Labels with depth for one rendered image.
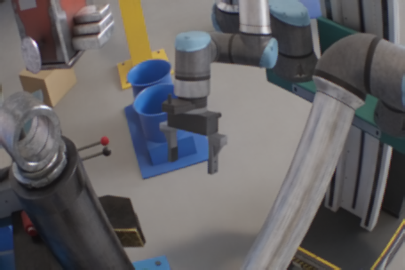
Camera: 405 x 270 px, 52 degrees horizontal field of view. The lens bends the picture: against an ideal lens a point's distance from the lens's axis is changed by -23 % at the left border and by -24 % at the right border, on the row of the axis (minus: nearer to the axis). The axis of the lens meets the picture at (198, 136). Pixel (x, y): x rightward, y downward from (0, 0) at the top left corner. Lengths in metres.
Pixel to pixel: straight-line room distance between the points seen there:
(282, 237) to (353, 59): 0.33
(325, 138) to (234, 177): 2.20
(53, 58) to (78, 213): 0.44
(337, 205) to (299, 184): 1.51
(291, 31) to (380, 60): 0.84
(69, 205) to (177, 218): 1.82
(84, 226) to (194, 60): 0.50
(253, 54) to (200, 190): 1.71
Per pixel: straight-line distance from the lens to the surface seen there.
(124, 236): 1.56
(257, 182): 2.96
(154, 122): 2.98
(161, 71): 3.43
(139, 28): 3.77
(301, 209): 0.84
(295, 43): 1.63
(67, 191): 1.05
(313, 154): 0.83
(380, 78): 0.80
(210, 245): 2.69
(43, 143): 1.07
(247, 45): 1.35
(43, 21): 0.75
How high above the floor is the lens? 2.15
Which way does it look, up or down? 41 degrees down
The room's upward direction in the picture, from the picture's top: 12 degrees counter-clockwise
